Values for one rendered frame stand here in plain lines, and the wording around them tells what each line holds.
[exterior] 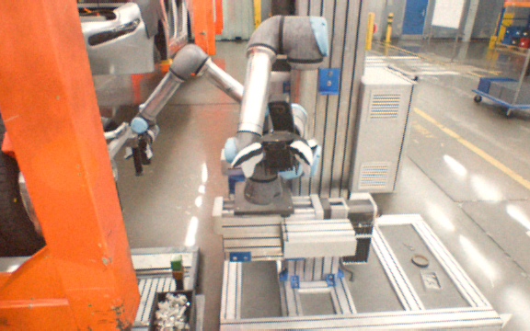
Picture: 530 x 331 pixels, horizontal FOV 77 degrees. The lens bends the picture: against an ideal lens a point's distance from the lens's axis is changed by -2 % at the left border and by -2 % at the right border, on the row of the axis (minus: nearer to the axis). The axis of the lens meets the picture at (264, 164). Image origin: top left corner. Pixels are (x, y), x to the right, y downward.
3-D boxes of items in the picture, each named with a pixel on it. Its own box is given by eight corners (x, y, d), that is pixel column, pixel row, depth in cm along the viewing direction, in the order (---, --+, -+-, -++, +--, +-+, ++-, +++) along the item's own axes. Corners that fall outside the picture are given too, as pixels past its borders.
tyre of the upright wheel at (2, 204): (-40, 293, 117) (53, 216, 181) (28, 291, 119) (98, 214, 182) (-97, 106, 99) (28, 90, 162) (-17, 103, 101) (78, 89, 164)
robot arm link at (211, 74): (259, 127, 180) (170, 62, 163) (259, 118, 193) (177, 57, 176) (274, 109, 176) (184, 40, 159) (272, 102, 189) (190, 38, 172)
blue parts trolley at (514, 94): (468, 100, 559) (483, 39, 516) (503, 100, 559) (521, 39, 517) (507, 120, 469) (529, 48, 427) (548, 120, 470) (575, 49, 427)
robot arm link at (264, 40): (246, 6, 104) (219, 157, 91) (282, 6, 102) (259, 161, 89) (253, 31, 115) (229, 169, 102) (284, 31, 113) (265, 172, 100)
